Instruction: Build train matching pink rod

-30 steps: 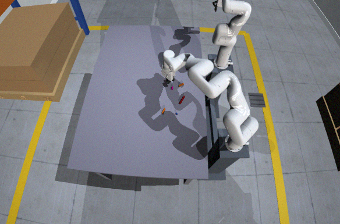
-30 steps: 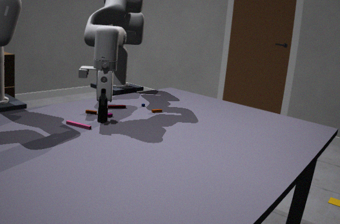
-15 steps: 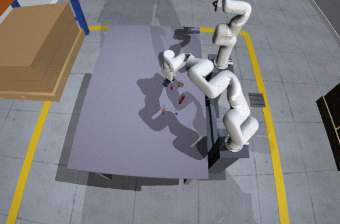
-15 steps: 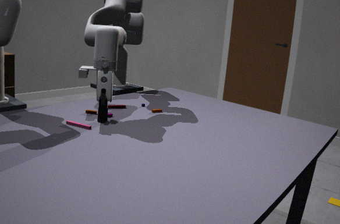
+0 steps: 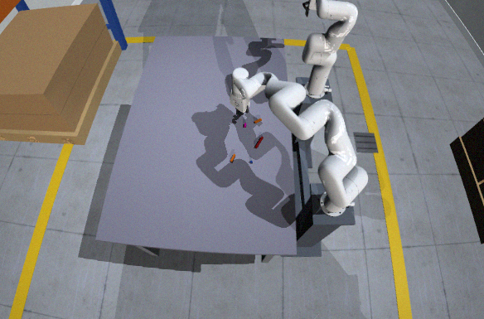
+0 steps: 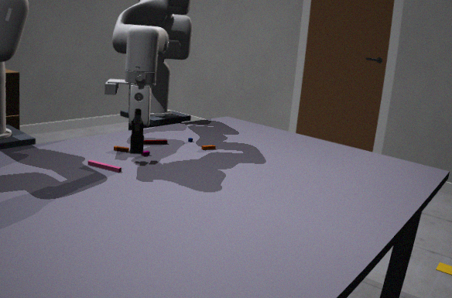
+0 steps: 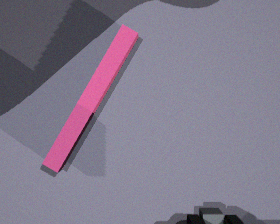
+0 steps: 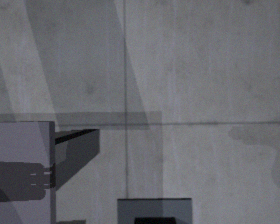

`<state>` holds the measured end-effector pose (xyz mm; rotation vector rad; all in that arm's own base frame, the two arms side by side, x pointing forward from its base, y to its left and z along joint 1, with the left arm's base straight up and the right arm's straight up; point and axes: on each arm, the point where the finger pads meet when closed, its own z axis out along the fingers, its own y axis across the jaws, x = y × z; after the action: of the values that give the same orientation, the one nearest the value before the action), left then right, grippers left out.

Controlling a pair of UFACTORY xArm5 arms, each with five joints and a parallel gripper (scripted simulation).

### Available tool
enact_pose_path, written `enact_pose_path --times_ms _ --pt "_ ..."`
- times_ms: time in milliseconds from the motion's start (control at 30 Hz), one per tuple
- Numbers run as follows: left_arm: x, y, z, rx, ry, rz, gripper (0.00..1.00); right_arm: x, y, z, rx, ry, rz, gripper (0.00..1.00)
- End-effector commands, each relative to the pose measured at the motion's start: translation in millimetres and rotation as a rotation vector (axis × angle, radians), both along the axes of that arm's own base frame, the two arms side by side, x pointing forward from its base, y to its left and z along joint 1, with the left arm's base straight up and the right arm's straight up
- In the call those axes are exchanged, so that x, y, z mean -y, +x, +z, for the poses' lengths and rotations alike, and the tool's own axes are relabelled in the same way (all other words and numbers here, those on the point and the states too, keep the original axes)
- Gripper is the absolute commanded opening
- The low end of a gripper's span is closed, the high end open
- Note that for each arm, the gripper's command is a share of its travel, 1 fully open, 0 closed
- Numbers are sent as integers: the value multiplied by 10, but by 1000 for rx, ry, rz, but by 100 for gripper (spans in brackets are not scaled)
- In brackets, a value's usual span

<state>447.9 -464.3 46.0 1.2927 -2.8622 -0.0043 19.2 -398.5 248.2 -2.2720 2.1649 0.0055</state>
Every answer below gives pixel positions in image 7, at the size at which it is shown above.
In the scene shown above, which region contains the grey rod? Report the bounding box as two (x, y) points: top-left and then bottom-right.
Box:
(199, 208), (224, 224)

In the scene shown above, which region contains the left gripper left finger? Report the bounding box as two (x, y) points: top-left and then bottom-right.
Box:
(187, 214), (206, 224)

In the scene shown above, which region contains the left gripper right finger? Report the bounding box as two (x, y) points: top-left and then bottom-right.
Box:
(223, 215), (244, 224)

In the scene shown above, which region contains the pink rod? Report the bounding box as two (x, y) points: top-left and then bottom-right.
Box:
(42, 24), (138, 173)

